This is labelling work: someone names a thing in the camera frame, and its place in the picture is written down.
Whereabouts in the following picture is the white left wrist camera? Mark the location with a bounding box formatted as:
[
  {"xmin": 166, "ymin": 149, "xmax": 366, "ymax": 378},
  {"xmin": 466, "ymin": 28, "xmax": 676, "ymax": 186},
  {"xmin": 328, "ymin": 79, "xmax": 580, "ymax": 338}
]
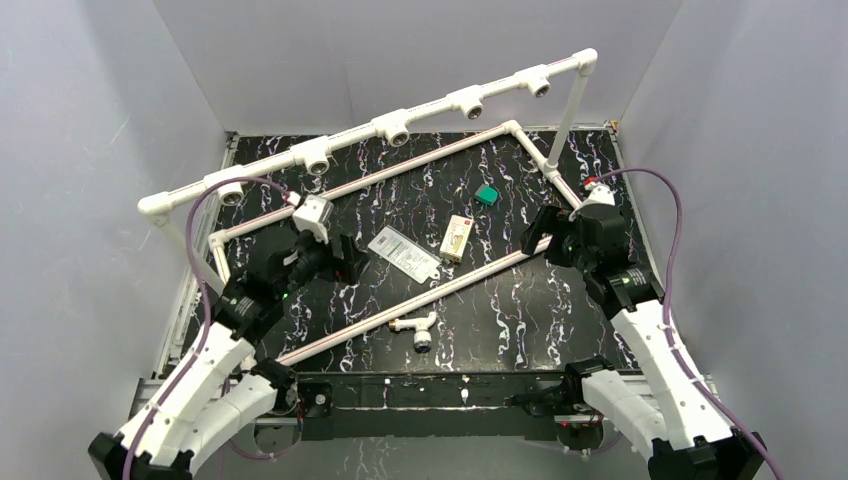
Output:
[{"xmin": 289, "ymin": 194, "xmax": 334, "ymax": 244}]

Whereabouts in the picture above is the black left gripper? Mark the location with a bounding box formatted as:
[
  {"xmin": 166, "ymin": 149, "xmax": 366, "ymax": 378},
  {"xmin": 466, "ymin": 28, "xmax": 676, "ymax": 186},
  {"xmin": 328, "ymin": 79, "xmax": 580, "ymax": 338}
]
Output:
[{"xmin": 276, "ymin": 225, "xmax": 369, "ymax": 300}]

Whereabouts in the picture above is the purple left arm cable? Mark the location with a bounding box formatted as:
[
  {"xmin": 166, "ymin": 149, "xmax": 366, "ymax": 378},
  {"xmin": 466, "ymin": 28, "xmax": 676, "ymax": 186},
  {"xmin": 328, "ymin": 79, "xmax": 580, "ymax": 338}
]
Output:
[{"xmin": 119, "ymin": 176, "xmax": 293, "ymax": 480}]

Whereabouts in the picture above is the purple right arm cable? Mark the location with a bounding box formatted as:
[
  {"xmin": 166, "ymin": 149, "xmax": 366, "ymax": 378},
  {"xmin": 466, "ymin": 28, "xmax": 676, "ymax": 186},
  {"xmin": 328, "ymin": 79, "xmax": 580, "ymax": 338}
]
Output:
[{"xmin": 592, "ymin": 166, "xmax": 790, "ymax": 480}]

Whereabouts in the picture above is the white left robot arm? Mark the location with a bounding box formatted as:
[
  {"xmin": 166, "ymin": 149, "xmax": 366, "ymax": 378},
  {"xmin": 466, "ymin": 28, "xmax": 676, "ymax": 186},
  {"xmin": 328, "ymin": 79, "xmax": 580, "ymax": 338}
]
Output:
[{"xmin": 88, "ymin": 232, "xmax": 370, "ymax": 479}]

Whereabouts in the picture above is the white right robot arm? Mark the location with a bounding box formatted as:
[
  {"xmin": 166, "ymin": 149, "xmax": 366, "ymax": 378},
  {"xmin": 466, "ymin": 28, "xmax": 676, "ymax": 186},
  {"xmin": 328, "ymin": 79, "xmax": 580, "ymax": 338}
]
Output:
[{"xmin": 521, "ymin": 204, "xmax": 764, "ymax": 479}]

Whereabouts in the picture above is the white PVC pipe frame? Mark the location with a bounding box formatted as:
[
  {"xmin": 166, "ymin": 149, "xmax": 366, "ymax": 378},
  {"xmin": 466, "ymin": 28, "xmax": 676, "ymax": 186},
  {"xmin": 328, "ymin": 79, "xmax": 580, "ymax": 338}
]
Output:
[{"xmin": 137, "ymin": 48, "xmax": 598, "ymax": 366}]

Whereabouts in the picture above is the beige cardboard small box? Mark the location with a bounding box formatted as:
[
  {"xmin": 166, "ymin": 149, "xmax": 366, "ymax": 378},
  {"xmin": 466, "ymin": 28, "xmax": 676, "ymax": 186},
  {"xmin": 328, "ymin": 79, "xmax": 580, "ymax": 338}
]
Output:
[{"xmin": 439, "ymin": 215, "xmax": 474, "ymax": 263}]

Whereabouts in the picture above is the green small box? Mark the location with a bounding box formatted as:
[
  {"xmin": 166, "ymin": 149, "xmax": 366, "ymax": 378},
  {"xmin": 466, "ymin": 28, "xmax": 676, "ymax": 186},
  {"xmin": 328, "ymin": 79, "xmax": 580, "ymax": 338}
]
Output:
[{"xmin": 474, "ymin": 185, "xmax": 500, "ymax": 206}]

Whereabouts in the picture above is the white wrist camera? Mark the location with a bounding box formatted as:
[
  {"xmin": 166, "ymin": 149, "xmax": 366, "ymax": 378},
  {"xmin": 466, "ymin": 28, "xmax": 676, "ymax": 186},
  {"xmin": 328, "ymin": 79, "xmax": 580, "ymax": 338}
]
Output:
[
  {"xmin": 289, "ymin": 194, "xmax": 334, "ymax": 244},
  {"xmin": 580, "ymin": 177, "xmax": 616, "ymax": 209}
]

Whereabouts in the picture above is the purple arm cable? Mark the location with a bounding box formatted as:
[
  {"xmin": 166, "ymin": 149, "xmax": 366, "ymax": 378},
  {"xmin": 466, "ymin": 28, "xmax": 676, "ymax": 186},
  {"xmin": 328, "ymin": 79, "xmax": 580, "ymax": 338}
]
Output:
[
  {"xmin": 119, "ymin": 176, "xmax": 293, "ymax": 480},
  {"xmin": 592, "ymin": 166, "xmax": 790, "ymax": 480}
]

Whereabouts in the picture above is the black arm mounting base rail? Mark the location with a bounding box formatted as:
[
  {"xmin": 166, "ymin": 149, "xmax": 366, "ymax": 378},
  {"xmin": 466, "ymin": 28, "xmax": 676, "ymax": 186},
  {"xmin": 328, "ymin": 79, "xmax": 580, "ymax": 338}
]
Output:
[{"xmin": 259, "ymin": 371, "xmax": 605, "ymax": 452}]

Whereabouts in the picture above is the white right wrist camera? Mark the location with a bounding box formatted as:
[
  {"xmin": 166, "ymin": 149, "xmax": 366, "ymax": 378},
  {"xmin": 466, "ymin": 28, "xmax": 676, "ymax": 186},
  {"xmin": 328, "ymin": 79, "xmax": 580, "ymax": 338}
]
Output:
[{"xmin": 580, "ymin": 177, "xmax": 616, "ymax": 209}]

